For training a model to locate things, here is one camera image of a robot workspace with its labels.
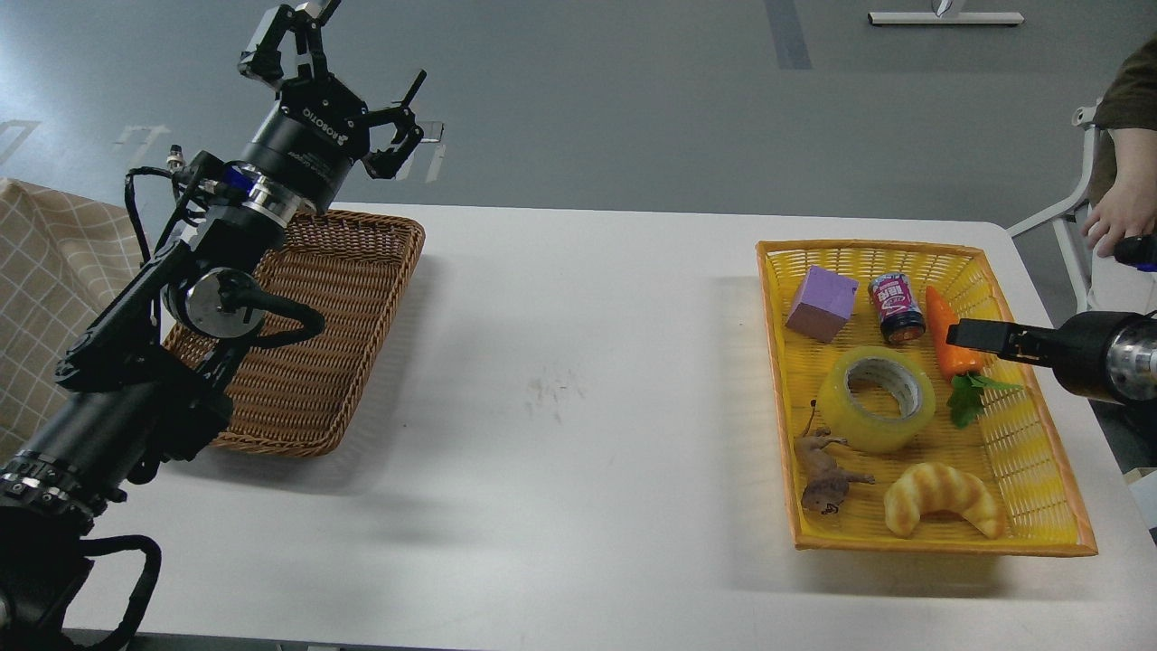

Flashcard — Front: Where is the beige checkered cloth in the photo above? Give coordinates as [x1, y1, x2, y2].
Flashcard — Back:
[1, 178, 141, 460]

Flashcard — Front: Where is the yellow tape roll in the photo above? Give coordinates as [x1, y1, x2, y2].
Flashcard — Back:
[817, 345, 936, 453]

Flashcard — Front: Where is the white stand base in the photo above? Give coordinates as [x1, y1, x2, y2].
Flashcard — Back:
[868, 1, 1025, 25]

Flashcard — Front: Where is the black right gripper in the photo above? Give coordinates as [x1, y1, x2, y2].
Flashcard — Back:
[946, 312, 1125, 404]

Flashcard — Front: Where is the person's hand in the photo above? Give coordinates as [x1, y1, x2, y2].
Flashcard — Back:
[1082, 176, 1156, 259]

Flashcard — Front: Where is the yellow plastic basket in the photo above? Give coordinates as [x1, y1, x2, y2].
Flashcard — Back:
[757, 241, 1096, 557]

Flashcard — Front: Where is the small purple drink can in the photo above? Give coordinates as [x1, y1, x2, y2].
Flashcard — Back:
[869, 272, 927, 345]

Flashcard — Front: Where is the brown wicker basket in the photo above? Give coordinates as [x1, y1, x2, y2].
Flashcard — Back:
[213, 210, 426, 458]

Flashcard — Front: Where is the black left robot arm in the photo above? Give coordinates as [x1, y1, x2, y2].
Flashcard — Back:
[3, 1, 426, 650]

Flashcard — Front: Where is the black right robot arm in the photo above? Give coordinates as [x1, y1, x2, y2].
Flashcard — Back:
[946, 312, 1156, 405]

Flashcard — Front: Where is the person in olive clothing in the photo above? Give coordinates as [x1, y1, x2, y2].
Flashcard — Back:
[1086, 34, 1156, 205]

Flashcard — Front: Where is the orange toy carrot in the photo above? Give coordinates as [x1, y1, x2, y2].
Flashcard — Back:
[924, 286, 1020, 429]

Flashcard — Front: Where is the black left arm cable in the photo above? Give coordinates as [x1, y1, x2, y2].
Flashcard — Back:
[72, 535, 164, 651]

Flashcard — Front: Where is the white office chair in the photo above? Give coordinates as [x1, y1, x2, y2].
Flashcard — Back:
[1007, 99, 1101, 313]

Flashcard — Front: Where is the toy croissant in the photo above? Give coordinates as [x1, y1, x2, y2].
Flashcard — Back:
[883, 463, 1007, 539]

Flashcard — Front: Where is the purple cube block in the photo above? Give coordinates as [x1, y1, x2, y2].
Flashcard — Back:
[784, 265, 860, 343]

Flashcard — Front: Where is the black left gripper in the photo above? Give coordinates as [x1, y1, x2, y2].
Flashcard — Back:
[237, 1, 428, 213]

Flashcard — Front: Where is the brown toy animal figure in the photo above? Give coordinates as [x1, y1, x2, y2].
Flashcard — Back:
[793, 400, 876, 515]

